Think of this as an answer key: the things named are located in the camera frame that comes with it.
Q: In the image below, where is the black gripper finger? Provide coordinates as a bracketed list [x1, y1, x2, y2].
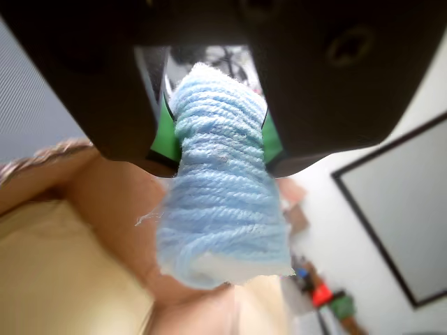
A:
[0, 0, 182, 178]
[244, 0, 447, 179]

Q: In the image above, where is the block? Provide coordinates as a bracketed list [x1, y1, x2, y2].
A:
[135, 61, 296, 290]

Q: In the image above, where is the open cardboard box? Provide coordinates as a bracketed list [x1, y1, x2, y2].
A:
[0, 137, 293, 335]

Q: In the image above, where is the dark grey ribbed rubber mat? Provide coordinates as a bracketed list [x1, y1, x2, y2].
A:
[0, 17, 88, 164]

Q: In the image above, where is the black framed white panel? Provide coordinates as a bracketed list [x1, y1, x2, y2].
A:
[330, 110, 447, 310]

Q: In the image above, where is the red blurry object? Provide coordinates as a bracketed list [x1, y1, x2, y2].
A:
[311, 283, 332, 308]

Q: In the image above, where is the green blurry object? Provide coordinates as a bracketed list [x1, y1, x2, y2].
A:
[330, 292, 357, 320]

